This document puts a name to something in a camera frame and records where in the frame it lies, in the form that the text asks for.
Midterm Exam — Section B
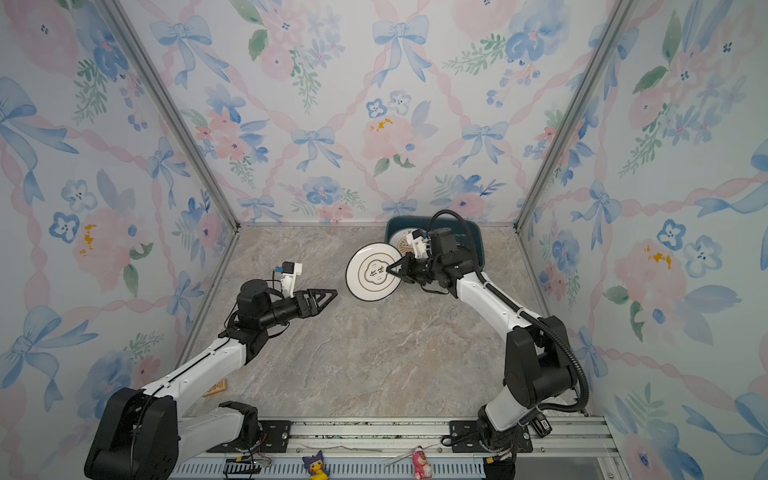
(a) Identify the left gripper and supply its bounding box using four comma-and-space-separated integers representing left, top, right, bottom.
260, 290, 337, 332

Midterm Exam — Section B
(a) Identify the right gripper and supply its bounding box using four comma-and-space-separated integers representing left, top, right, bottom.
385, 255, 442, 287

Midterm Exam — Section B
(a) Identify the orange sunburst plate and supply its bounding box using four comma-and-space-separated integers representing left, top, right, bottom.
388, 228, 415, 256

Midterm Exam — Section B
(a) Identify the white plate clover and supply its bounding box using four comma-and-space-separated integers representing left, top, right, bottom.
345, 242, 403, 302

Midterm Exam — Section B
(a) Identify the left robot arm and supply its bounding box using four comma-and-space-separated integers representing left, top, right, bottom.
84, 279, 338, 479

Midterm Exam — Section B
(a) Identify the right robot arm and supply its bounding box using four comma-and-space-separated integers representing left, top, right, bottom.
387, 228, 589, 451

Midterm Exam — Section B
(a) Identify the teal plastic bin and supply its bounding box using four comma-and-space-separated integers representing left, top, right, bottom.
385, 215, 485, 267

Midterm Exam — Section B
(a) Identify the small wooden block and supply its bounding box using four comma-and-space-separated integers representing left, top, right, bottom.
203, 379, 228, 397

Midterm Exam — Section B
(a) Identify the purple yellow toy figure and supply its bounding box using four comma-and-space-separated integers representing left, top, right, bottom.
302, 450, 329, 480

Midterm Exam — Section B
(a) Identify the pink toy figure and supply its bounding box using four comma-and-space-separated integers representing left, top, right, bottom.
412, 446, 433, 480

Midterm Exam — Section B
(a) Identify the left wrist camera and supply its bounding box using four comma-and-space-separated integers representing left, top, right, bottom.
275, 261, 303, 298

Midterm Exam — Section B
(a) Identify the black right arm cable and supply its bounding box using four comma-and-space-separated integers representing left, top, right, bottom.
427, 209, 591, 415

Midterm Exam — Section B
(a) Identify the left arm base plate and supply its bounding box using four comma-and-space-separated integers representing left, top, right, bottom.
207, 420, 293, 454

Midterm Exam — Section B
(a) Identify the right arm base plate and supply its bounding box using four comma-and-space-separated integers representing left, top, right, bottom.
440, 420, 512, 455

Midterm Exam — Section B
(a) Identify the aluminium front rail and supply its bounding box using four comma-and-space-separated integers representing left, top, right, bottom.
167, 416, 629, 479

